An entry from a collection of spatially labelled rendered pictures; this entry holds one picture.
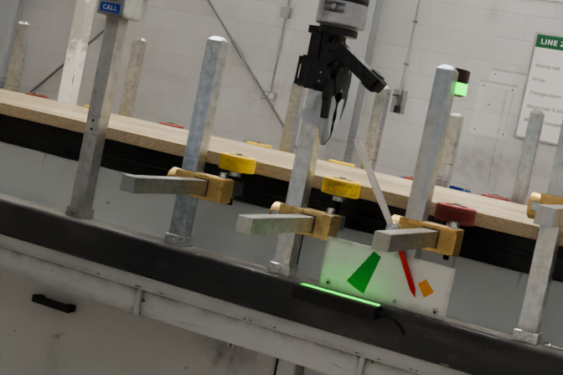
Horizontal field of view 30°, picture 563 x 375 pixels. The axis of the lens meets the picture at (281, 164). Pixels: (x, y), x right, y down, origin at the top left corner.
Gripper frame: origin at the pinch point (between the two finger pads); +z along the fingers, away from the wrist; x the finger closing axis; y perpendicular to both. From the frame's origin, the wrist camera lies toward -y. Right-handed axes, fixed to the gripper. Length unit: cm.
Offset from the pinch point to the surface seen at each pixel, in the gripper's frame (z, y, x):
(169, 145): 10, 51, -34
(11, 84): 7, 174, -128
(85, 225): 29, 57, -14
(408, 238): 13.8, -19.6, 3.4
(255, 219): 16.1, 5.5, 11.5
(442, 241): 14.5, -21.2, -13.9
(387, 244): 14.5, -19.1, 12.8
